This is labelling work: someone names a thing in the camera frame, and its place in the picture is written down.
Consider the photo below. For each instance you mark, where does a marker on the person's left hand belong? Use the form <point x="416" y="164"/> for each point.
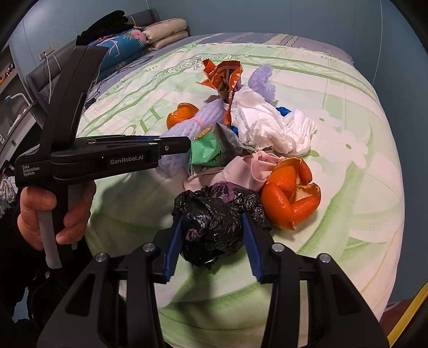
<point x="78" y="214"/>

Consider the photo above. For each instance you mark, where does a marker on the bed with green quilt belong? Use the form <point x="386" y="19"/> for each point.
<point x="334" y="174"/>

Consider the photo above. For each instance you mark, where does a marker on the pink cloth face mask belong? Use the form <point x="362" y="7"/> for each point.
<point x="240" y="174"/>

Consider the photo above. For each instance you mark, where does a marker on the small crumpled white tissue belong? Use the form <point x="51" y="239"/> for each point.
<point x="301" y="134"/>

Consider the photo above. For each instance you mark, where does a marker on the orange snack wrapper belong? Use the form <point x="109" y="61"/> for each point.
<point x="217" y="75"/>

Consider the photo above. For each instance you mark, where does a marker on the black garment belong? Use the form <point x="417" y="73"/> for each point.
<point x="103" y="26"/>

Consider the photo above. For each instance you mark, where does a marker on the blue plastic scrap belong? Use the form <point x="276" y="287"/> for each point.
<point x="283" y="111"/>

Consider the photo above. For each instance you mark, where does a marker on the short purple foam fruit net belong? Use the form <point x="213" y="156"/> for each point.
<point x="262" y="80"/>

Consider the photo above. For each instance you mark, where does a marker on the white shelf unit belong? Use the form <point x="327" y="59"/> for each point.
<point x="13" y="100"/>

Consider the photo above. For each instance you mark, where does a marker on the blue floral pillow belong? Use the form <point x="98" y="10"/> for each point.
<point x="123" y="47"/>

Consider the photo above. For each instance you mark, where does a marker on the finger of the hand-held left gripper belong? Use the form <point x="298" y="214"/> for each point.
<point x="175" y="146"/>

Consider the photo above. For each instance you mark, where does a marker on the large orange peel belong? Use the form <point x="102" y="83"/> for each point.
<point x="284" y="187"/>

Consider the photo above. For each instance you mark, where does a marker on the grey padded headboard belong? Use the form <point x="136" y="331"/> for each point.
<point x="43" y="73"/>

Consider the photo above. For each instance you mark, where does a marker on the small orange peel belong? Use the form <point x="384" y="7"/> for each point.
<point x="180" y="117"/>

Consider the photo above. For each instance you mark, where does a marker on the black plastic bag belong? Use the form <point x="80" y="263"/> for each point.
<point x="214" y="219"/>

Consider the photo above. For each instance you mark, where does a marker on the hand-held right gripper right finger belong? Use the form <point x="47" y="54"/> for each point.
<point x="250" y="249"/>

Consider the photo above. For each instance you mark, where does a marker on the white wall socket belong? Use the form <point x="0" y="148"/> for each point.
<point x="46" y="53"/>

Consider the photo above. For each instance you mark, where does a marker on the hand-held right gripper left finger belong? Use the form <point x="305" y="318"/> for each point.
<point x="174" y="249"/>

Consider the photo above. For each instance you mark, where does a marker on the person's left forearm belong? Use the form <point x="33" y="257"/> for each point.
<point x="20" y="274"/>

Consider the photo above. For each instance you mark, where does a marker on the green snack packet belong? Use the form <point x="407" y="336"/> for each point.
<point x="205" y="148"/>

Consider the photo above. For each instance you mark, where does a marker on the yellow trash bin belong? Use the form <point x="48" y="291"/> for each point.
<point x="406" y="321"/>

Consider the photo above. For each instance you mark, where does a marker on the long purple foam fruit net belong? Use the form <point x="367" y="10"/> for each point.
<point x="187" y="131"/>

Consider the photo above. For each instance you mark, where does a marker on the large crumpled white tissue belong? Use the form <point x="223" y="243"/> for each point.
<point x="254" y="117"/>

